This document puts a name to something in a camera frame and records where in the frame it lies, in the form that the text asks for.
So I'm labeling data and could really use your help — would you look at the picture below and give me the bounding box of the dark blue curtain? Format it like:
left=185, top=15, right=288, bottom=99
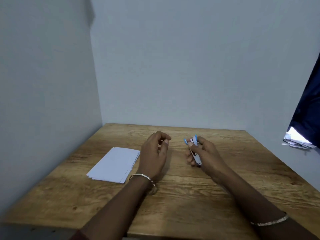
left=287, top=51, right=320, bottom=149

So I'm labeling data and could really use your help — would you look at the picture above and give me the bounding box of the person's left hand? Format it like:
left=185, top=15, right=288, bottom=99
left=136, top=131, right=172, bottom=182

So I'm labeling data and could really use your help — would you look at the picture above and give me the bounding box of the person's left forearm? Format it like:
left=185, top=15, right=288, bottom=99
left=80, top=176, right=155, bottom=240

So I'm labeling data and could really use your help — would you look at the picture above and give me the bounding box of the person's right hand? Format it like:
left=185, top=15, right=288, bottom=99
left=185, top=136, right=232, bottom=178

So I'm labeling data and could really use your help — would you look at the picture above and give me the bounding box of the silver bangle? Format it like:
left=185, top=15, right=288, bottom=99
left=128, top=173, right=158, bottom=195
left=250, top=213, right=290, bottom=227

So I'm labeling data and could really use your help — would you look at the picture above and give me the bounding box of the stack of white papers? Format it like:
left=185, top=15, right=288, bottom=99
left=86, top=147, right=141, bottom=184

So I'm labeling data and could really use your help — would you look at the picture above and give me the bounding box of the person's right forearm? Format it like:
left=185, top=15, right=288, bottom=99
left=215, top=165, right=319, bottom=240

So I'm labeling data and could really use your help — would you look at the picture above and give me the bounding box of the blue and silver stapler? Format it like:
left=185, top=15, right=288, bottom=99
left=184, top=134, right=202, bottom=167

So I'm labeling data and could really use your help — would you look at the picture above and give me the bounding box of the pile of crumpled white sheets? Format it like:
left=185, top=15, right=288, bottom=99
left=282, top=126, right=317, bottom=150

